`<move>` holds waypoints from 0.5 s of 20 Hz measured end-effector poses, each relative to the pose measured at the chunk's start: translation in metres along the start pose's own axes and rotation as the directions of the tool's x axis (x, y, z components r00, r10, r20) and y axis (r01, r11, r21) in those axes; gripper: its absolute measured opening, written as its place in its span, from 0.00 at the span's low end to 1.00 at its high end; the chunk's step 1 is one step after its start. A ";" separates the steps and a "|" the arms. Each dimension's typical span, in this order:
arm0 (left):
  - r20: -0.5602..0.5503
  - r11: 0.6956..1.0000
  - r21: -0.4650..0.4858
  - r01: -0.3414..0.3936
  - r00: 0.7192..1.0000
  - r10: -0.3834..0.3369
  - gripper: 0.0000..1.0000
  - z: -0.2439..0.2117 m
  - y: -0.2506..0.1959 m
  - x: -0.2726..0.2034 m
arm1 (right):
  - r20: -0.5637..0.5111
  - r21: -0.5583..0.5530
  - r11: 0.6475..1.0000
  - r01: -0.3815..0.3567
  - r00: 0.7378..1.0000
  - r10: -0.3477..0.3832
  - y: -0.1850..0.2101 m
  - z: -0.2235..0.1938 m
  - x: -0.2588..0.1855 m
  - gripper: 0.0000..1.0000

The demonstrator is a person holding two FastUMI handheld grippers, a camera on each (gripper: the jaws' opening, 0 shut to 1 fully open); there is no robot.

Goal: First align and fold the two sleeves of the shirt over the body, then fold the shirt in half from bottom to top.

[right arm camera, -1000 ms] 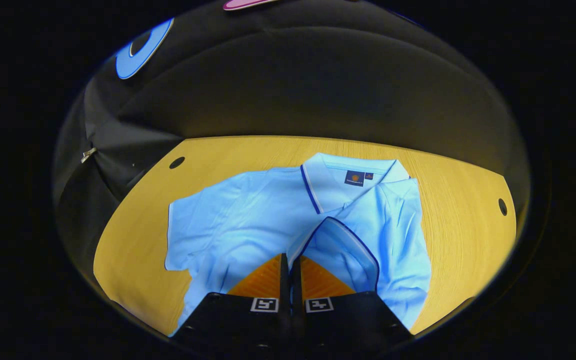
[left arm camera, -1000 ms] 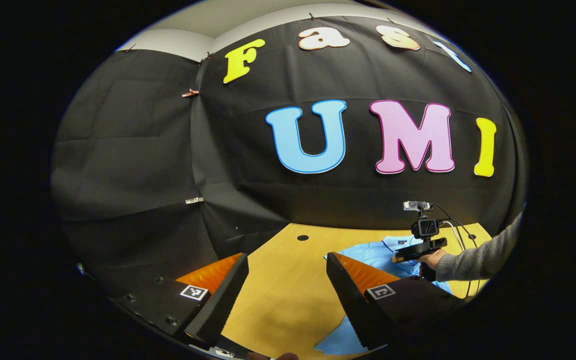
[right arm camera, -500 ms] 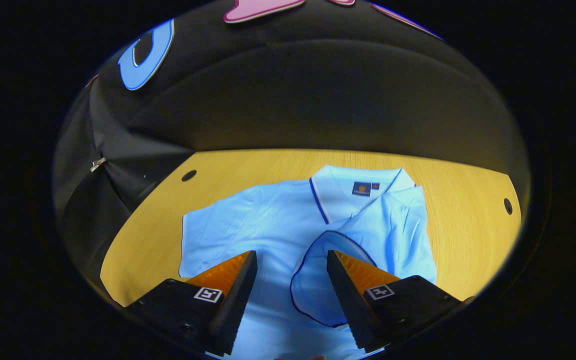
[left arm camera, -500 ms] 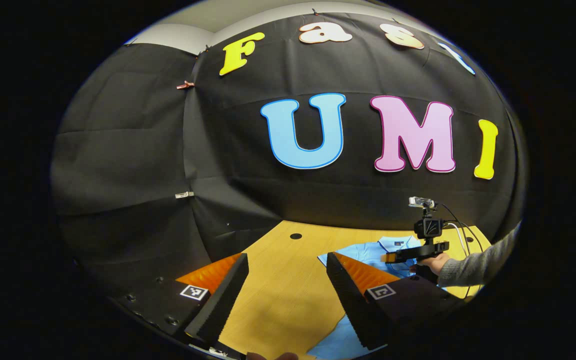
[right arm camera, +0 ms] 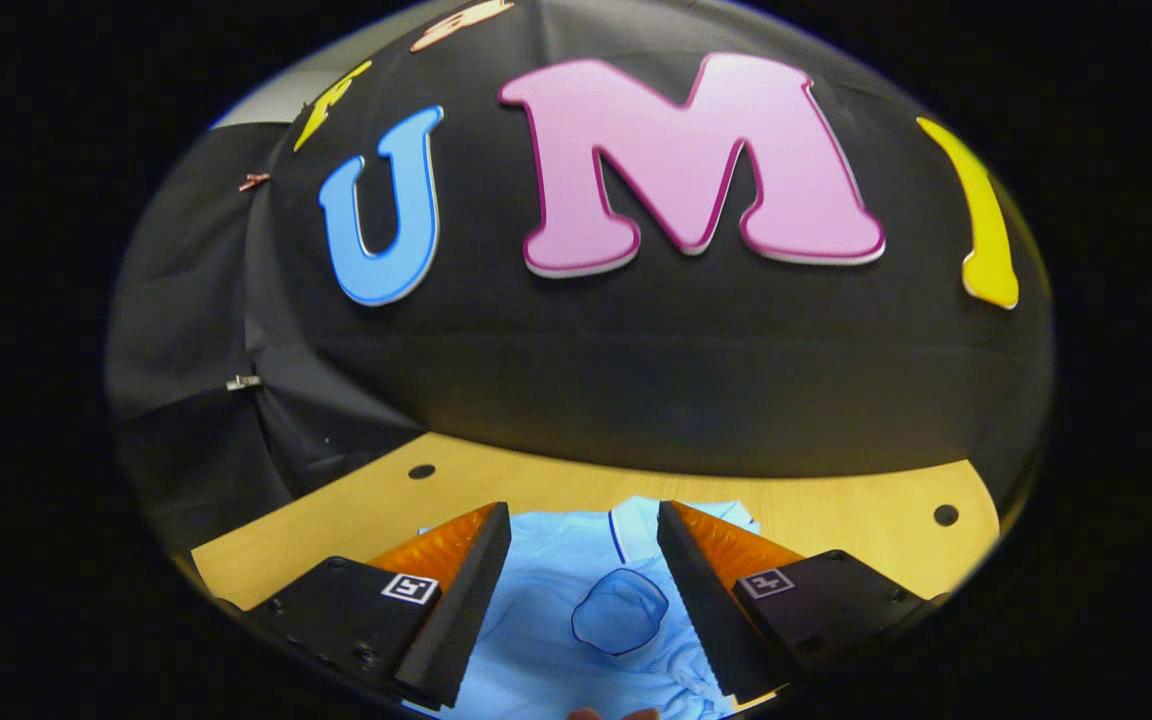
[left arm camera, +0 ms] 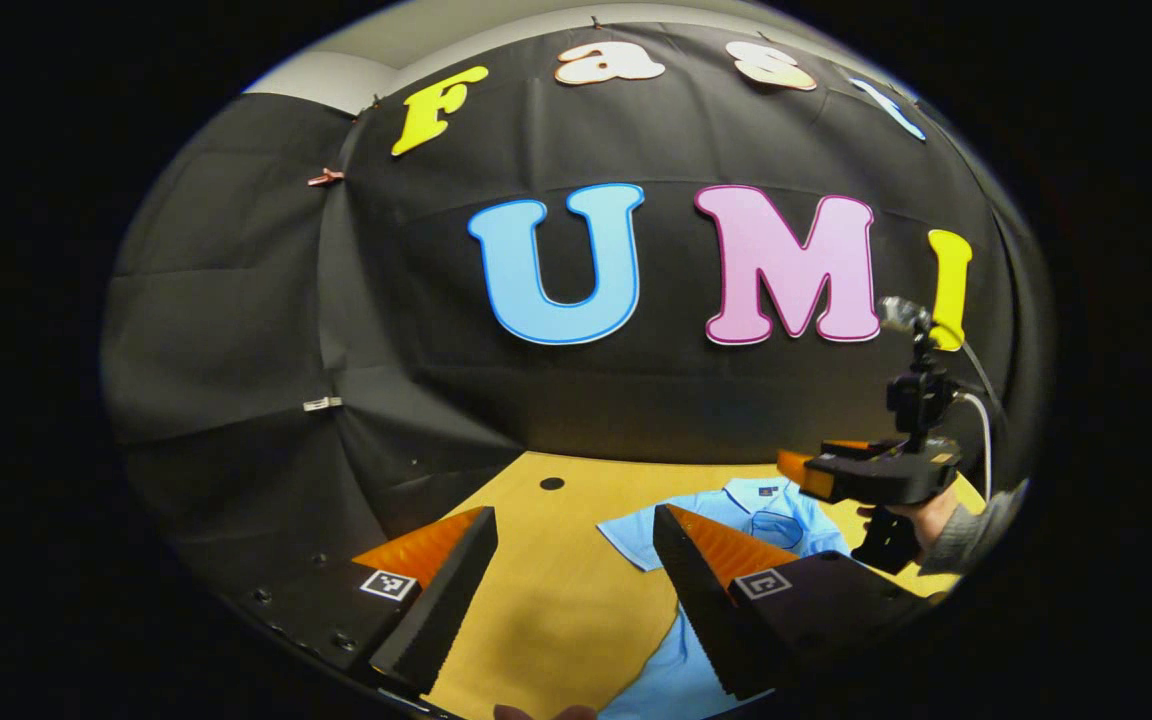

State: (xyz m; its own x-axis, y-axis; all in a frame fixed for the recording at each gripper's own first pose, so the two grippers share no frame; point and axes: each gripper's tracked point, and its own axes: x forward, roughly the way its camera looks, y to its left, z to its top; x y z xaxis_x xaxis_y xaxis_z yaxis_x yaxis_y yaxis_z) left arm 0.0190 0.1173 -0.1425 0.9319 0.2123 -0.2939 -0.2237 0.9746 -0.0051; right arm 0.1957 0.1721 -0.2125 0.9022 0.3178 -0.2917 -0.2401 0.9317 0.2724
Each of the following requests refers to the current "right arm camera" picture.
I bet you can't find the light blue T-shirt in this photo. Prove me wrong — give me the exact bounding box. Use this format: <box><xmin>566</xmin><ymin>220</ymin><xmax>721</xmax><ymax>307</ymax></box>
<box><xmin>406</xmin><ymin>495</ymin><xmax>762</xmax><ymax>720</ymax></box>

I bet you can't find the black backdrop cloth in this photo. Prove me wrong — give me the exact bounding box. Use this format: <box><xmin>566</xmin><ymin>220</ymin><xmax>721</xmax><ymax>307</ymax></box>
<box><xmin>104</xmin><ymin>0</ymin><xmax>1055</xmax><ymax>561</ymax></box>

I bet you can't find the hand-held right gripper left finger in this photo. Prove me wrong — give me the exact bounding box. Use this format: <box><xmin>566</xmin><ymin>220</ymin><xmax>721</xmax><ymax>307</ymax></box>
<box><xmin>236</xmin><ymin>502</ymin><xmax>513</xmax><ymax>711</ymax></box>

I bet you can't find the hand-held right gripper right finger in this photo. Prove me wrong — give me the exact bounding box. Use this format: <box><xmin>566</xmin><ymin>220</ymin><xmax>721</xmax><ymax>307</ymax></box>
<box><xmin>656</xmin><ymin>500</ymin><xmax>949</xmax><ymax>706</ymax></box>

